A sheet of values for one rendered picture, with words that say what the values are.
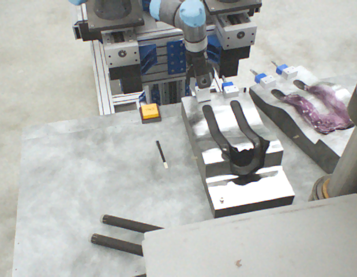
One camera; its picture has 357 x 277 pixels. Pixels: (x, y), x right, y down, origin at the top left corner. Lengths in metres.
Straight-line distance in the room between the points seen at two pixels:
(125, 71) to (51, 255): 0.84
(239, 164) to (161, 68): 0.74
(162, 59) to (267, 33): 1.81
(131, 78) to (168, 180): 0.58
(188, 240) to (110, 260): 0.76
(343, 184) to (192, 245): 0.34
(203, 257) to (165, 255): 0.05
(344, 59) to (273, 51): 0.52
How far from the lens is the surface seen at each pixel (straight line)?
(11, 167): 2.67
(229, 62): 1.85
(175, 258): 0.50
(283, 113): 1.53
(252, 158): 1.36
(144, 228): 1.22
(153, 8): 1.35
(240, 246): 0.51
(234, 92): 1.54
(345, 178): 0.74
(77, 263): 1.27
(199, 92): 1.49
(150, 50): 1.78
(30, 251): 1.34
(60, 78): 3.19
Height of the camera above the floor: 1.92
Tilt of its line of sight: 50 degrees down
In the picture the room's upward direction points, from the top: 3 degrees counter-clockwise
